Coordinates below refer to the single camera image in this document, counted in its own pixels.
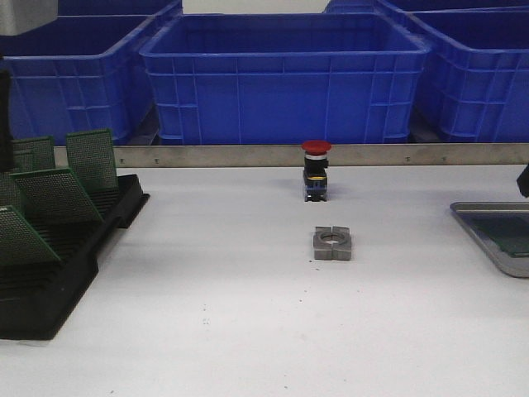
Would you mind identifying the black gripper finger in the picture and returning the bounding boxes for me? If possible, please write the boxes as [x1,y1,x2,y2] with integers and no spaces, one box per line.
[517,165,529,198]

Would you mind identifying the green perfboard front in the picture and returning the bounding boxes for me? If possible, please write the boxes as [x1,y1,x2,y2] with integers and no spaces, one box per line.
[1,206,62,267]

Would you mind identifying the green perfboard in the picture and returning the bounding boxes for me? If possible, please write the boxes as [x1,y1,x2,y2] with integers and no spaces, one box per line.
[13,136,55,170]
[10,168,102,224]
[12,150,34,173]
[1,206,62,267]
[66,129,118,193]
[0,172,23,211]

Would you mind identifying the silver metal tray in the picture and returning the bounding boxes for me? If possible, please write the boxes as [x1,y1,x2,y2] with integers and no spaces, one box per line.
[450,202,528,278]

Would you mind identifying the black slotted board rack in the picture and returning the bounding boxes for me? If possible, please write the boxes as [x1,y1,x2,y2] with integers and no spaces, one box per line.
[1,175,149,340]

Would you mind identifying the right blue plastic crate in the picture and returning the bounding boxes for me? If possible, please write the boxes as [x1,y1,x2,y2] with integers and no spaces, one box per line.
[407,11,529,144]

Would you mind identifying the blue plastic crate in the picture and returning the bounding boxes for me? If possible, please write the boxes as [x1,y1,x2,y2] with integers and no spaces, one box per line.
[407,11,529,144]
[1,16,158,145]
[141,13,430,146]

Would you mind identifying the grey metal clamp block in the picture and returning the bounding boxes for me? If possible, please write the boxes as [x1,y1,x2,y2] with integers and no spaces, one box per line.
[312,226,353,261]

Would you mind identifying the red emergency stop button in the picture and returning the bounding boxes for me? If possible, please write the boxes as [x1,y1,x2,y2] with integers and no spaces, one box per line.
[301,140,331,202]

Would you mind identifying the far right blue crate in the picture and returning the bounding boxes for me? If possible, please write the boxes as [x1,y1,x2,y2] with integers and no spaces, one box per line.
[323,0,528,14]

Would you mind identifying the centre blue plastic crate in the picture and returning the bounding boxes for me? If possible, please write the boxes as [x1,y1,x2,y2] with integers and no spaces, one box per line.
[141,13,430,146]

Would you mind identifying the green perfboard rear right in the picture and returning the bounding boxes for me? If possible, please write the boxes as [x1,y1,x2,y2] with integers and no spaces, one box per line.
[66,129,118,193]

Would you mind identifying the green perfboard middle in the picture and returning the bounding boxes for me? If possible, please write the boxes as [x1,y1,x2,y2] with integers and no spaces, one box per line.
[10,168,102,224]

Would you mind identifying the left blue plastic crate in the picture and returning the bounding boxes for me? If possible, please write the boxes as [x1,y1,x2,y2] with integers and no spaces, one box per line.
[1,16,158,145]

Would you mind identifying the far left blue crate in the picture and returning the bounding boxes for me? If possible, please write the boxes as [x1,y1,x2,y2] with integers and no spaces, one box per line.
[58,0,183,17]

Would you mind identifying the green perfboard rear left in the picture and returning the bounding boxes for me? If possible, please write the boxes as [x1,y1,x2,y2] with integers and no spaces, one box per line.
[13,136,55,170]

